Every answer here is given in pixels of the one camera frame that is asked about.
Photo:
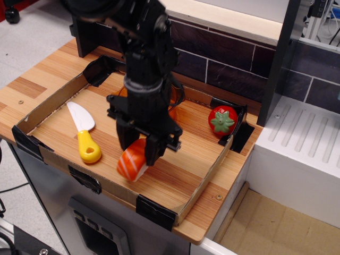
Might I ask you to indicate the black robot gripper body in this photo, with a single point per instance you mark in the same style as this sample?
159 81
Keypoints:
147 109

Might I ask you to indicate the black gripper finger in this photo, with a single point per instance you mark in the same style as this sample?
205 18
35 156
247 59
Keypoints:
126 132
155 148

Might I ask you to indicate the orange salmon sushi toy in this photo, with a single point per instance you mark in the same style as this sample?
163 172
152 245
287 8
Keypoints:
132 163

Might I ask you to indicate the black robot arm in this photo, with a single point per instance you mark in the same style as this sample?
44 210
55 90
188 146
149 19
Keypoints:
144 33

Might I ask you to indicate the orange transparent plastic pot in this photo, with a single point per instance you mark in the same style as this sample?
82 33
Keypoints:
174 102

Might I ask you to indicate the cardboard fence with black tape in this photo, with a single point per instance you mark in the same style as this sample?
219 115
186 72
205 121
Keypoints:
183 191

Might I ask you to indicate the red toy tomato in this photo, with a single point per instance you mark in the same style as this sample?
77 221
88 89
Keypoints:
222 120

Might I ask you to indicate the grey toy oven panel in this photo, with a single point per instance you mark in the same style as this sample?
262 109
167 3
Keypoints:
99 235

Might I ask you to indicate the white sink drainboard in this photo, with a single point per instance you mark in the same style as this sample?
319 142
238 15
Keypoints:
295 160

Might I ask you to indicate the yellow handled toy knife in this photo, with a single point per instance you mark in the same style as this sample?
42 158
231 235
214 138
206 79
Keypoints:
89 150

